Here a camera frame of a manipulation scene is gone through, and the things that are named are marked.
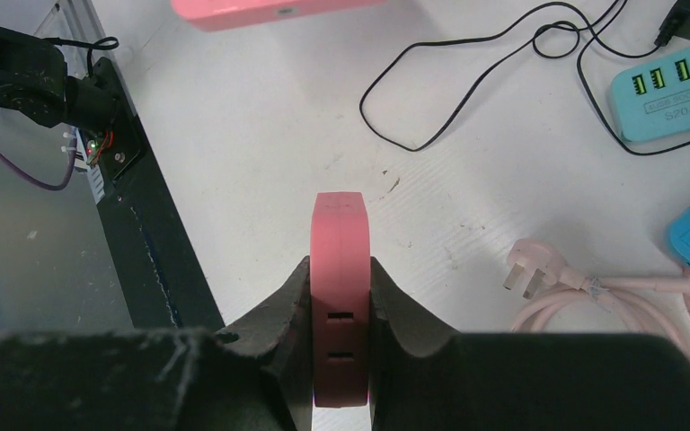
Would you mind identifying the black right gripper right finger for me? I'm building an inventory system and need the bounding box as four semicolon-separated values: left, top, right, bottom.
369;260;690;430

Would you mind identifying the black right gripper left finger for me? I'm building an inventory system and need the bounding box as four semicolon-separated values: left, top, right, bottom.
0;259;313;430

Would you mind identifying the pink plug adapter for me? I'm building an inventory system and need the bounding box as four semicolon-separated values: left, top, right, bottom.
309;191;371;409

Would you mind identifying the pink triangular power strip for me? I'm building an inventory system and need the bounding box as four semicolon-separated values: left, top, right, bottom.
170;0;381;31

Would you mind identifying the teal power strip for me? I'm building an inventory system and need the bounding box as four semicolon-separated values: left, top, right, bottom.
608;47;690;144

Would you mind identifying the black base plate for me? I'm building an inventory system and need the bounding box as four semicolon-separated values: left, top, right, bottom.
93;57;225;330

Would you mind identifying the pink round cable reel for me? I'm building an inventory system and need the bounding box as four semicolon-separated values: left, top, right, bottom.
503;238;690;350

